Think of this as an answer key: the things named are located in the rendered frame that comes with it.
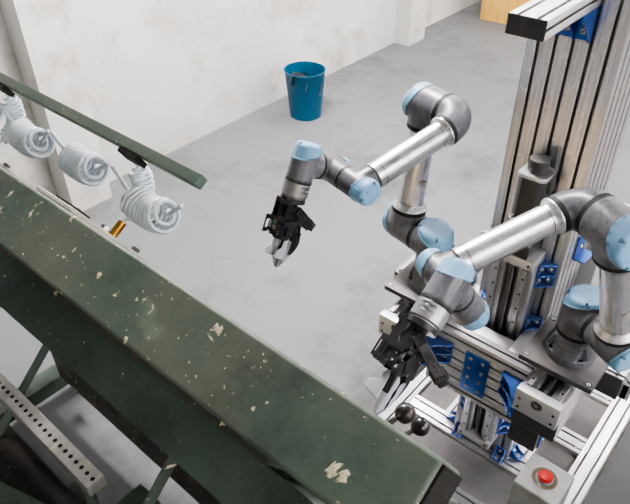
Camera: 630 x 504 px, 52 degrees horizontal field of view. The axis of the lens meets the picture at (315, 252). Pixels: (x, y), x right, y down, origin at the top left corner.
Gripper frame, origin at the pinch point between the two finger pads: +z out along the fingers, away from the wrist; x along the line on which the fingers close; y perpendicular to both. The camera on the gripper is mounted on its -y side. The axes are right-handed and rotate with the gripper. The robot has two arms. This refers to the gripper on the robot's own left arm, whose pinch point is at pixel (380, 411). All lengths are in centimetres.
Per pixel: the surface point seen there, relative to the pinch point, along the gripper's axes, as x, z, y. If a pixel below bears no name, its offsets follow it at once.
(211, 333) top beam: 63, 5, 0
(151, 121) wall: -189, -91, 337
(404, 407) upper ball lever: 13.7, -2.5, -8.4
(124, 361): 42, 17, 26
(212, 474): 41.9, 21.5, 0.9
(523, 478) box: -64, -8, -21
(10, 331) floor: -125, 69, 247
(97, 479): -15, 53, 59
